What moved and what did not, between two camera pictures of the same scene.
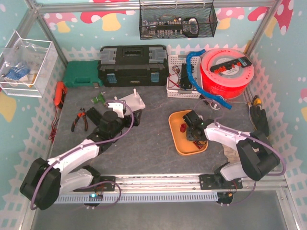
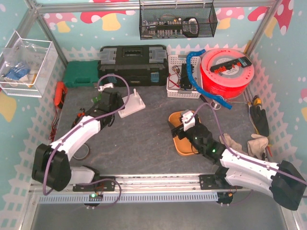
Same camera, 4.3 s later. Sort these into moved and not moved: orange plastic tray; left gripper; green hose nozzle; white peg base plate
Moved: left gripper
Not moved: orange plastic tray; white peg base plate; green hose nozzle
